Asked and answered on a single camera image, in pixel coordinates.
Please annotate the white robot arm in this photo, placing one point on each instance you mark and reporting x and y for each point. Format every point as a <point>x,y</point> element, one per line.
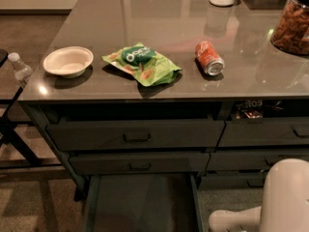
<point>285,205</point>

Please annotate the snack packets in drawer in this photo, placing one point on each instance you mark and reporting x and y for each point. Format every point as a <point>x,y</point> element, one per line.
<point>256,109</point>

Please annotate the dark cabinet counter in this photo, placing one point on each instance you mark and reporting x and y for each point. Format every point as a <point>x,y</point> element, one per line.
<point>254,70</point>

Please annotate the green snack bag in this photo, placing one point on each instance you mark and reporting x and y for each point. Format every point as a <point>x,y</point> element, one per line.
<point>144,64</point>

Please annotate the red soda can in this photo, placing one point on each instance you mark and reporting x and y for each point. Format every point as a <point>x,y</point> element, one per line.
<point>210,61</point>

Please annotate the white paper bowl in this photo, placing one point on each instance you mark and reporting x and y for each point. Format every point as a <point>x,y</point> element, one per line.
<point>68,62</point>

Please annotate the clear plastic water bottle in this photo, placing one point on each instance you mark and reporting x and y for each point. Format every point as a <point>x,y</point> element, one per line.
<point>22,72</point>

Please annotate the black side table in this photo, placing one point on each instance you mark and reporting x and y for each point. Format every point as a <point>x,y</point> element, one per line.
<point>10,136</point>

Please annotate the glass jar of nuts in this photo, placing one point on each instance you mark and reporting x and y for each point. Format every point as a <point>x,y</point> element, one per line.
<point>292,31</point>

